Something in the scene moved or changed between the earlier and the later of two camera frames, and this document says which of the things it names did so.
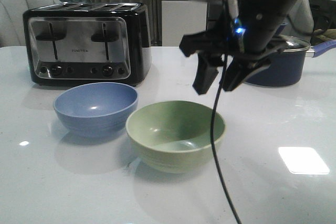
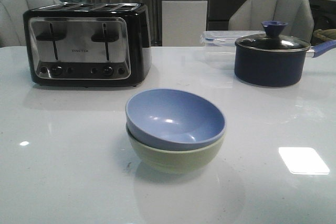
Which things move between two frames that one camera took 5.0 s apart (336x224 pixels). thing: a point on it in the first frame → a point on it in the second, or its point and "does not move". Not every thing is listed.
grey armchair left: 12,8 does not move
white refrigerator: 181,17 does not move
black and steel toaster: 73,43 does not move
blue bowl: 95,109 → 174,119
